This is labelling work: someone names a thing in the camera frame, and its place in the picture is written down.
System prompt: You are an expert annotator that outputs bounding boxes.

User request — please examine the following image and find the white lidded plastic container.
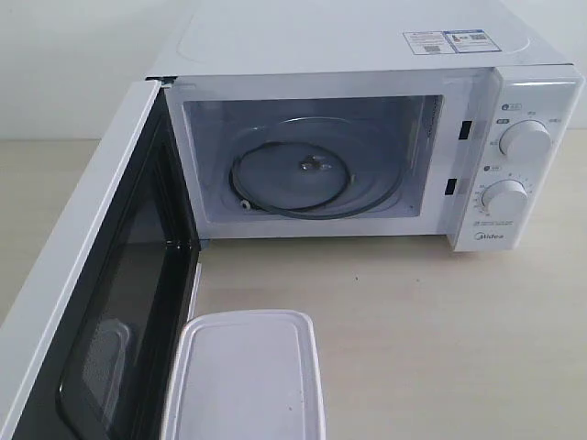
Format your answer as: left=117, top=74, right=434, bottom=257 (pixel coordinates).
left=160, top=309, right=327, bottom=440

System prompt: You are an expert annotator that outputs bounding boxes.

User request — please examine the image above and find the white microwave door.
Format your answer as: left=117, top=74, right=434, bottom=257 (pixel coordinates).
left=1, top=79, right=200, bottom=439

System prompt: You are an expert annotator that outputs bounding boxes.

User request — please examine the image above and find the white Midea microwave oven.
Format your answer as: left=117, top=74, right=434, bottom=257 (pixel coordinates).
left=146, top=1, right=584, bottom=251

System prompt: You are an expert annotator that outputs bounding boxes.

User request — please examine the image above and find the glass turntable plate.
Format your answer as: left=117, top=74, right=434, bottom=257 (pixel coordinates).
left=228, top=116, right=404, bottom=221

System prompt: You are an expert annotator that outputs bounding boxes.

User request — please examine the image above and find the lower white timer knob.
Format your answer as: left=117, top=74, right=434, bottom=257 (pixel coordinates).
left=482, top=180, right=528, bottom=216

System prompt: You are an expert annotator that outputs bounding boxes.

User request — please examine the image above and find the upper white power knob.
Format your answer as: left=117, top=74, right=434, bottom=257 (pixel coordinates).
left=499, top=120, right=552, bottom=161

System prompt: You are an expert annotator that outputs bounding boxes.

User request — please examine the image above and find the blue white label sticker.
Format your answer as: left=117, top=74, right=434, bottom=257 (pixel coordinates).
left=403, top=29, right=502, bottom=55

